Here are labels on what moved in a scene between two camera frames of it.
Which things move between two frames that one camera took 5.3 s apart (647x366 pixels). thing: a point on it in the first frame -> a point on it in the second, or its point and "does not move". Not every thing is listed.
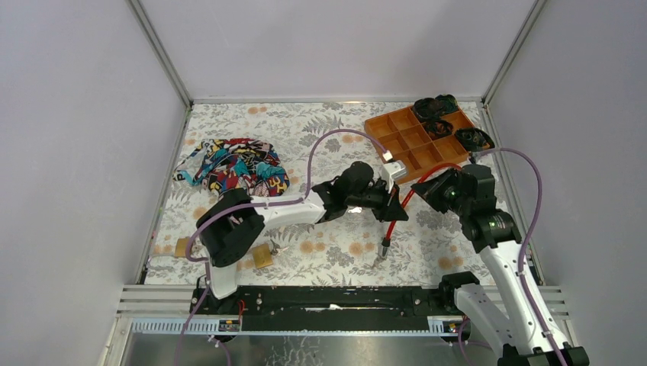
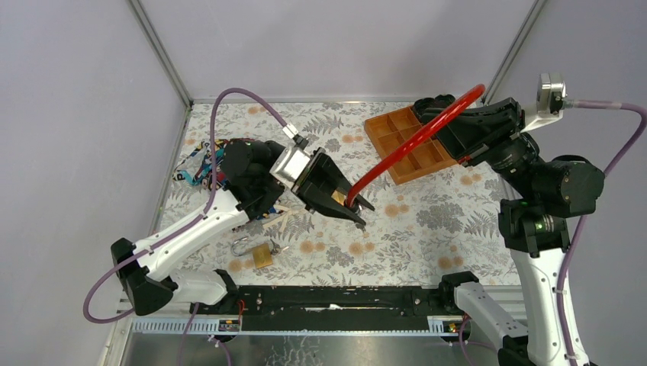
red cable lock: (387, 241) -> (400, 154)
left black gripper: (382, 200) -> (313, 181)
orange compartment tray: (407, 142) does not move
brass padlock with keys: (263, 254) does not move
